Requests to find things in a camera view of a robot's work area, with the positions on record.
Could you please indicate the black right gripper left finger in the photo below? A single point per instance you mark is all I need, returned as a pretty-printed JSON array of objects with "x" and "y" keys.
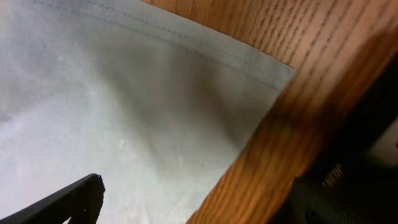
[{"x": 79, "y": 202}]

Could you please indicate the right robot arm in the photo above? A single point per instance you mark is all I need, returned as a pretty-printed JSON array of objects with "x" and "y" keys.
[{"x": 350, "y": 183}]

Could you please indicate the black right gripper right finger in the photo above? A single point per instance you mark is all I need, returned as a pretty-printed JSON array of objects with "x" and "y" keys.
[{"x": 312, "y": 204}]

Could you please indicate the light blue printed t-shirt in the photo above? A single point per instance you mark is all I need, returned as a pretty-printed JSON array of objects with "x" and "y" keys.
[{"x": 156, "y": 104}]

